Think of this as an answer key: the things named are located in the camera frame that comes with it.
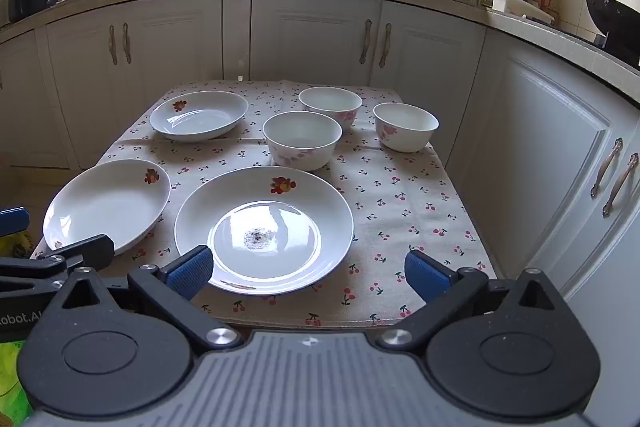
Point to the white plastic tray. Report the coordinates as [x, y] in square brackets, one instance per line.
[520, 7]

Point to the yellow plastic bag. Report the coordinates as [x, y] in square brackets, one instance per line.
[15, 247]

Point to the white fruit print plate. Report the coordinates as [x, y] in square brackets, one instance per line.
[310, 207]
[200, 119]
[105, 207]

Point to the green carton box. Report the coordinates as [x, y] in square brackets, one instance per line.
[12, 382]

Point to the white bowl pink flower print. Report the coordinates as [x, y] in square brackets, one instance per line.
[405, 132]
[302, 147]
[330, 99]

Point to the cherry print tablecloth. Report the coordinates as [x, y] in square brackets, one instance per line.
[400, 217]

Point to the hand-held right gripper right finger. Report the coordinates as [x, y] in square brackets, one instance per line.
[425, 277]

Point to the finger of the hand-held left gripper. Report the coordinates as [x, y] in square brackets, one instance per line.
[95, 249]
[14, 222]

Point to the black wok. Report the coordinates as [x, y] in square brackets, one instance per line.
[615, 17]

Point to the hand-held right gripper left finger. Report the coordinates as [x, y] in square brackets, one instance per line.
[192, 272]

